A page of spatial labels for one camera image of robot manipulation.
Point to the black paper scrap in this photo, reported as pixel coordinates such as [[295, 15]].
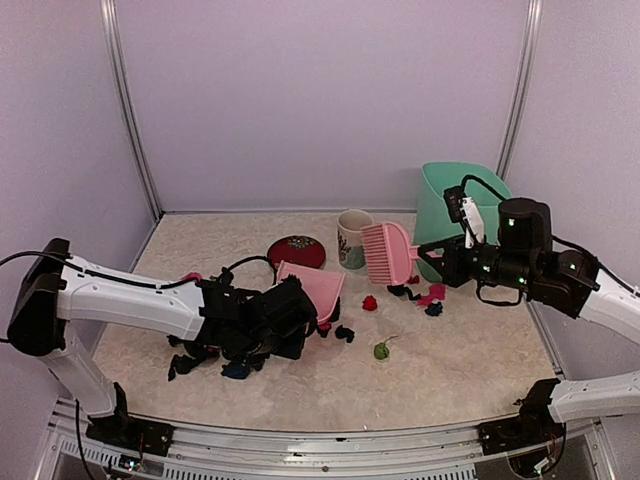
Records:
[[183, 365]]

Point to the green paper scrap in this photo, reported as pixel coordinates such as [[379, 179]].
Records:
[[381, 350]]

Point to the left aluminium corner post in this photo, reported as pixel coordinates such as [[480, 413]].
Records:
[[108, 10]]

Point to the beige printed cup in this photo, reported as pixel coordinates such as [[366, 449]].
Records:
[[349, 236]]

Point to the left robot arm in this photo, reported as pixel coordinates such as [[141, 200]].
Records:
[[61, 288]]

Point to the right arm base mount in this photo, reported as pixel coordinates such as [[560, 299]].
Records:
[[532, 425]]

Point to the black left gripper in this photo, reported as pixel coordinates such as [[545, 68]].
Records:
[[294, 347]]

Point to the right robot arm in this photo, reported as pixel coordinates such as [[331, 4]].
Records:
[[572, 281]]

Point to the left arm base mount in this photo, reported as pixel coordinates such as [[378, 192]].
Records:
[[123, 430]]

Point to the pink and blue scraps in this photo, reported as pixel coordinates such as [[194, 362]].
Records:
[[432, 301]]

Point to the right aluminium corner post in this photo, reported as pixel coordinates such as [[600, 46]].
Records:
[[523, 78]]

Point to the pink hand brush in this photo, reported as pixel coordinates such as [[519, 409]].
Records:
[[388, 253]]

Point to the red floral round plate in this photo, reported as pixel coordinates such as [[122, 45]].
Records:
[[297, 249]]

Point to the pile of paper scraps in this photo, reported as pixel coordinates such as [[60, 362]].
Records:
[[200, 350]]

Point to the mint green waste bin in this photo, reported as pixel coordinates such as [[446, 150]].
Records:
[[444, 182]]

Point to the aluminium corner post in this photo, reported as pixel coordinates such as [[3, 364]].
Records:
[[108, 10], [523, 78]]

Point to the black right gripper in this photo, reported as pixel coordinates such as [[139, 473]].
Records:
[[451, 267]]

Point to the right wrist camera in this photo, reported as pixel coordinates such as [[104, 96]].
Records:
[[463, 210]]

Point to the aluminium front rail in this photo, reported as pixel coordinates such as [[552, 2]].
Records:
[[207, 452]]

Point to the dark blue paper scrap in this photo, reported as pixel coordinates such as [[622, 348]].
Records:
[[236, 371]]

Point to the red paper scrap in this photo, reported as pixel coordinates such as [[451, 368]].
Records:
[[369, 303]]

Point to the pink dustpan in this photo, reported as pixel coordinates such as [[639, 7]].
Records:
[[322, 287]]

